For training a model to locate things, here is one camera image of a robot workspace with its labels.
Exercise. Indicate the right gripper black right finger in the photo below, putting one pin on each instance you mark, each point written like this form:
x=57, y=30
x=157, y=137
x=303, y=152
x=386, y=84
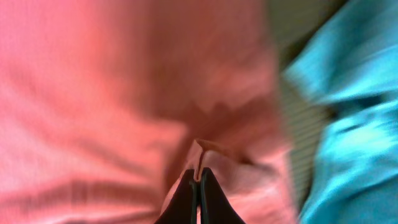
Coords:
x=215, y=208

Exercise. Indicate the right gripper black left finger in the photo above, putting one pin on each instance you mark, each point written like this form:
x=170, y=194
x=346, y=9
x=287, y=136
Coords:
x=182, y=208

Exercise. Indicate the red printed t-shirt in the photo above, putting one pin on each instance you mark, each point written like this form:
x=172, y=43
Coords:
x=104, y=104

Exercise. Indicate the light blue grey garment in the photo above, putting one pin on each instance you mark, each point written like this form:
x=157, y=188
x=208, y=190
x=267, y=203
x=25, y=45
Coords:
x=350, y=65

